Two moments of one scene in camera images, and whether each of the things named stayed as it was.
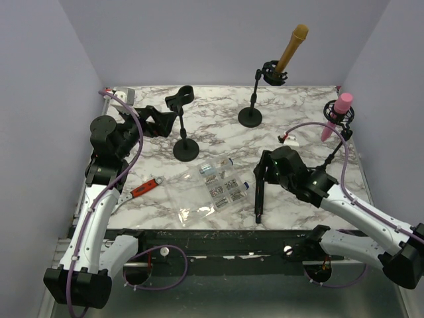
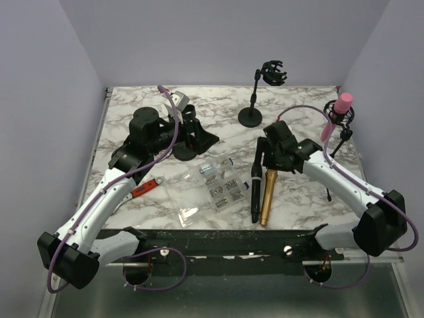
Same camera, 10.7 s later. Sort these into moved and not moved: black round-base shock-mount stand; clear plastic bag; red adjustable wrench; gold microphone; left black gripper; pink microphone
Moved: left black gripper; gold microphone
Not moved: red adjustable wrench; black round-base shock-mount stand; clear plastic bag; pink microphone
